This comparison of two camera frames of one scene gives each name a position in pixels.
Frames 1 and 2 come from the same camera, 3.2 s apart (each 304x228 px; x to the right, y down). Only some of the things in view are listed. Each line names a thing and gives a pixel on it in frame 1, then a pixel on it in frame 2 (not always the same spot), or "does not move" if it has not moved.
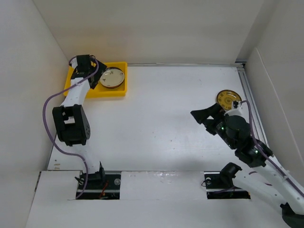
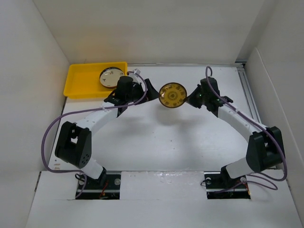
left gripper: x=101 y=68 to x=152 y=94
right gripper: x=203 y=113 to x=191 y=99
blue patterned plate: x=111 y=87 does not move
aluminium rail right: x=257 y=124 does not move
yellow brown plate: x=225 y=98 to x=172 y=95
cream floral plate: x=112 y=77 does not move
